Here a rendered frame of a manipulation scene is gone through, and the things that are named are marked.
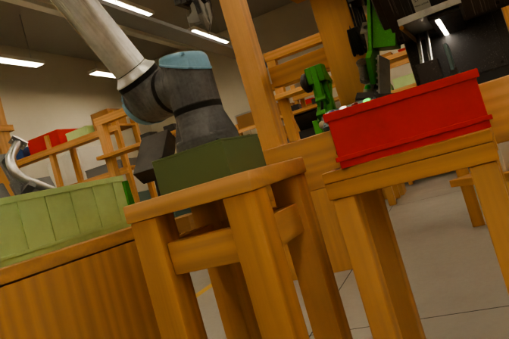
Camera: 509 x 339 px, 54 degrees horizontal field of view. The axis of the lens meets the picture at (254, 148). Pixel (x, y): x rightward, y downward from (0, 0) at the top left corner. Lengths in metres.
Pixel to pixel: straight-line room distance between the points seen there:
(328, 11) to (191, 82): 1.02
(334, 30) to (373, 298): 1.20
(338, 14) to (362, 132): 1.04
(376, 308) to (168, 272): 0.44
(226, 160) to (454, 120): 0.47
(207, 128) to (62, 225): 0.59
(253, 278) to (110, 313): 0.57
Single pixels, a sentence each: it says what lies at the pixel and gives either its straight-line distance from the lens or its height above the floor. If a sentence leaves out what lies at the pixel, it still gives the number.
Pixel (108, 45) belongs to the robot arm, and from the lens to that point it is 1.23.
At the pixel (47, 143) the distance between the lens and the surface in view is 7.56.
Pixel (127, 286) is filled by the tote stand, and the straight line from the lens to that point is 1.49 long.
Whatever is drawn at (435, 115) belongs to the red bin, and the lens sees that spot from 1.06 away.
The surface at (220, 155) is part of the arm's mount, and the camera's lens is 1.04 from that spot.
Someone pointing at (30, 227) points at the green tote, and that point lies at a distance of 1.46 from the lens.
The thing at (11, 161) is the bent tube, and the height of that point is 1.10.
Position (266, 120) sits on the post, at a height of 1.05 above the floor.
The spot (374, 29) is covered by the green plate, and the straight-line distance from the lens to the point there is 1.61.
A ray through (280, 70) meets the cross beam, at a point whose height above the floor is 1.25.
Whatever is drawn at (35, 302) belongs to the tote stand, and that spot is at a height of 0.69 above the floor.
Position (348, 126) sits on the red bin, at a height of 0.88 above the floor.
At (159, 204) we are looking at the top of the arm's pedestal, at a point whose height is 0.83.
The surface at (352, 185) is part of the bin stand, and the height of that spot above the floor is 0.76.
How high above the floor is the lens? 0.83
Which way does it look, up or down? 3 degrees up
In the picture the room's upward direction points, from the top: 16 degrees counter-clockwise
